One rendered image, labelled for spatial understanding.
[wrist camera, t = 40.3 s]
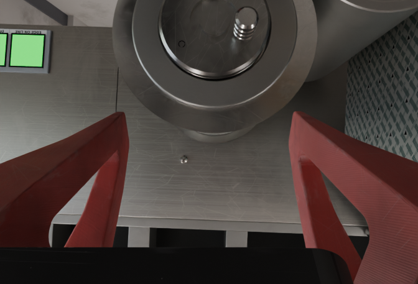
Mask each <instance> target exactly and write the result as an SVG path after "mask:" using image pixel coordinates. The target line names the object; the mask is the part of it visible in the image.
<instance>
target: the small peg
mask: <svg viewBox="0 0 418 284"><path fill-rule="evenodd" d="M258 20H259V15H258V12H257V11H256V10H255V9H254V8H253V7H250V6H244V7H242V8H240V9H239V10H238V11H237V12H236V15H235V23H234V28H233V35H234V37H235V38H236V39H237V40H238V41H240V42H247V41H249V40H251V39H252V37H253V35H254V33H255V30H256V27H257V24H258Z"/></svg>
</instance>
